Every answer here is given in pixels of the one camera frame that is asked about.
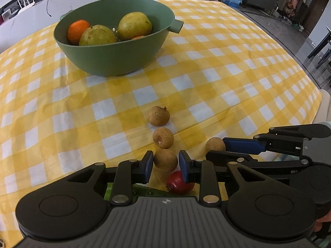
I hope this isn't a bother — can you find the brown longan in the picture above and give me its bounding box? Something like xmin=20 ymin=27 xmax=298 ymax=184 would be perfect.
xmin=205 ymin=137 xmax=225 ymax=153
xmin=148 ymin=106 xmax=170 ymax=126
xmin=153 ymin=127 xmax=174 ymax=149
xmin=154 ymin=149 xmax=178 ymax=172

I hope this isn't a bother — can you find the green cucumber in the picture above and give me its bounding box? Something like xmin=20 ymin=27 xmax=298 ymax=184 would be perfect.
xmin=104 ymin=182 xmax=172 ymax=201

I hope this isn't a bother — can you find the red cherry tomato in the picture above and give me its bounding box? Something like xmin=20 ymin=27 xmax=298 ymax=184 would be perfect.
xmin=166 ymin=170 xmax=195 ymax=195

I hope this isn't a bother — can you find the brown longan top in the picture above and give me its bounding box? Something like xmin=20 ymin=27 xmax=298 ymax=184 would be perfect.
xmin=148 ymin=106 xmax=170 ymax=126

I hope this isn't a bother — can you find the green pear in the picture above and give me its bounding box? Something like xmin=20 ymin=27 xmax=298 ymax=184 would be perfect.
xmin=117 ymin=11 xmax=153 ymax=41
xmin=79 ymin=25 xmax=117 ymax=46

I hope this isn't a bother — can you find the orange tangerine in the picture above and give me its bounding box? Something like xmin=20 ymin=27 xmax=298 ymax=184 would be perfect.
xmin=132 ymin=35 xmax=145 ymax=40
xmin=67 ymin=20 xmax=90 ymax=45

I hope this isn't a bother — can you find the person right hand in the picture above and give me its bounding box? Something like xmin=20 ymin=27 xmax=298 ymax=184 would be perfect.
xmin=313 ymin=211 xmax=331 ymax=232

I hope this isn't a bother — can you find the yellow checkered tablecloth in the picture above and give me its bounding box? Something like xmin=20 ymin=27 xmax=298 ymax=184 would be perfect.
xmin=1 ymin=0 xmax=322 ymax=247

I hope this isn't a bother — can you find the green colander bowl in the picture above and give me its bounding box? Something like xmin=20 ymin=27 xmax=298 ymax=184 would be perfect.
xmin=54 ymin=0 xmax=183 ymax=77

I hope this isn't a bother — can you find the white wifi router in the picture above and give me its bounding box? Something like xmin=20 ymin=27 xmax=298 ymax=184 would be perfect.
xmin=17 ymin=0 xmax=35 ymax=13

